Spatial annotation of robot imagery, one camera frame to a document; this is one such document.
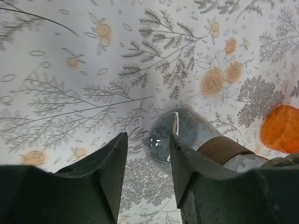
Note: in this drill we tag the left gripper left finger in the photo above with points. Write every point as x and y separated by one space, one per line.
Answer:
85 192

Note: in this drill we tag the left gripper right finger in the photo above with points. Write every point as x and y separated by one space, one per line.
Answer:
208 193

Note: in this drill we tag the glass beaker with coffee grounds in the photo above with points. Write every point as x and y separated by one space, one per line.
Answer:
197 133

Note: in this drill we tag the green glass dripper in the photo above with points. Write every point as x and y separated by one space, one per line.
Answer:
291 161

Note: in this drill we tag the floral table mat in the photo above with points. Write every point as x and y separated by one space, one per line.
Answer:
75 73

